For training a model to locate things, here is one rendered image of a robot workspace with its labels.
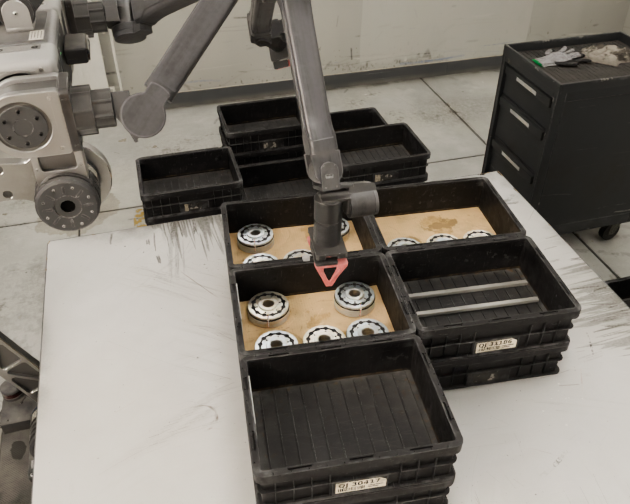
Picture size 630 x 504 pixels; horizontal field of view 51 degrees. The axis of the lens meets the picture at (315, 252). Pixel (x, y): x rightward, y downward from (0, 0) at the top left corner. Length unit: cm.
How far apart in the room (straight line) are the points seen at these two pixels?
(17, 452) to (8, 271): 129
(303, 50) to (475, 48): 393
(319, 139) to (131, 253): 102
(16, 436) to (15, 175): 96
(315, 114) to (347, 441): 67
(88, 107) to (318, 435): 78
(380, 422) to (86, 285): 101
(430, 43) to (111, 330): 362
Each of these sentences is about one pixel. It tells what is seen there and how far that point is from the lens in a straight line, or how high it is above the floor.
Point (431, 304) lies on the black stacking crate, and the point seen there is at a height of 83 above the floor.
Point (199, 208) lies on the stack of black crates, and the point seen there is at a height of 50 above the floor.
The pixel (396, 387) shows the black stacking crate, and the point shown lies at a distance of 152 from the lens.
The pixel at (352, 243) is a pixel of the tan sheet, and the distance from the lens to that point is 189.
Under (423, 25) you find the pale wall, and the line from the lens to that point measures 490.
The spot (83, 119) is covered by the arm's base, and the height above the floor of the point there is 145.
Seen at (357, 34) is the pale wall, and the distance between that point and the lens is 474.
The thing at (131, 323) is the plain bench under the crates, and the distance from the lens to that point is 190.
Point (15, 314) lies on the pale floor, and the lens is 315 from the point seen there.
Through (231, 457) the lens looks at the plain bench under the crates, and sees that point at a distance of 156.
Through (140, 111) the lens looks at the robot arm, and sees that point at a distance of 121.
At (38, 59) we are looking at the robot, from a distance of 130.
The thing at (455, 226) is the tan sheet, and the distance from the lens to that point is 200.
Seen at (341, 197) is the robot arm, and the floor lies 126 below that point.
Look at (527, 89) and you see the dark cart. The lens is 302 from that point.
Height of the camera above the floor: 198
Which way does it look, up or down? 38 degrees down
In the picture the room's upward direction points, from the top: straight up
